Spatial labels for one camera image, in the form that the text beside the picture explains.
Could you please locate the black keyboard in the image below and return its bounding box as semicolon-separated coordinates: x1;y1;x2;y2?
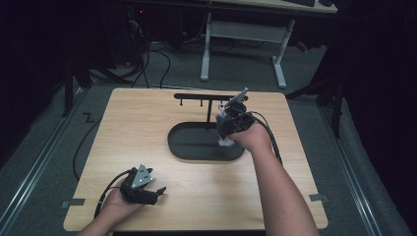
283;0;317;8

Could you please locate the person's left hand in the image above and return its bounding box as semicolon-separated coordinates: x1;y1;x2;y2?
97;188;146;227

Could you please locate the black floor cable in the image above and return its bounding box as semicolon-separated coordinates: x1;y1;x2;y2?
72;117;103;181

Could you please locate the bundle of black floor cables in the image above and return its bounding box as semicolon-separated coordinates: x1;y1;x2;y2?
88;19;173;89

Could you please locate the black metal stand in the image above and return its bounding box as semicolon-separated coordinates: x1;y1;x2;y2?
61;53;92;118
285;75;345;139

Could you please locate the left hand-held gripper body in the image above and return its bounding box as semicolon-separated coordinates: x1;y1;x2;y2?
119;162;155;206

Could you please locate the right hand-held gripper cable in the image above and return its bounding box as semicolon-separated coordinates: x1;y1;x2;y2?
244;110;283;165

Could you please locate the aluminium floor rail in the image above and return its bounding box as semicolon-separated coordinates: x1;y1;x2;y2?
319;106;383;236
0;88;87;227

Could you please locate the hand-held gripper cable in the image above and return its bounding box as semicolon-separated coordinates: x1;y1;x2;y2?
93;168;134;220
244;110;283;165

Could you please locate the white-framed wooden desk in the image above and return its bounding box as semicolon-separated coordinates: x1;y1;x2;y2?
200;0;338;89

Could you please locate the left hand-held gripper cable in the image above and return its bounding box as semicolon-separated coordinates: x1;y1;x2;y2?
93;168;134;220

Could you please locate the black key rack with tray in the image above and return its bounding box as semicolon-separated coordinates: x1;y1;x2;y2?
166;92;249;162

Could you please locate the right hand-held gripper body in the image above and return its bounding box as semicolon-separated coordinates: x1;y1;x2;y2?
222;88;256;134

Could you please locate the person's right hand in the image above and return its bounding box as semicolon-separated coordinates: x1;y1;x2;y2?
229;121;273;155

